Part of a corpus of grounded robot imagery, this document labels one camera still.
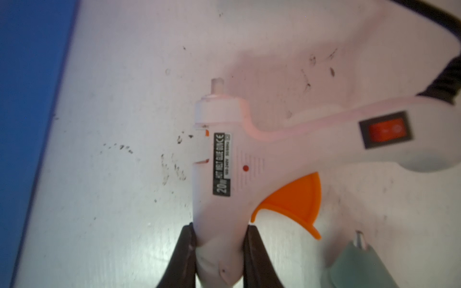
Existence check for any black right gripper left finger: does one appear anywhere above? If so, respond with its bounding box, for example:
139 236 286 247
157 223 197 288

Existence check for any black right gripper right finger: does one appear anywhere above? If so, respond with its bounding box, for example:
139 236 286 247
243 225 283 288

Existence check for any white glue gun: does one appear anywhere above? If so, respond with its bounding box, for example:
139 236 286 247
192 78 461 288

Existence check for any mint glue gun large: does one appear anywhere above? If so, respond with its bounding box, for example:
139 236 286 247
321 230 398 288

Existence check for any blue plastic storage box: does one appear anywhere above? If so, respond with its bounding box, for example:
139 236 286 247
1 1 80 288

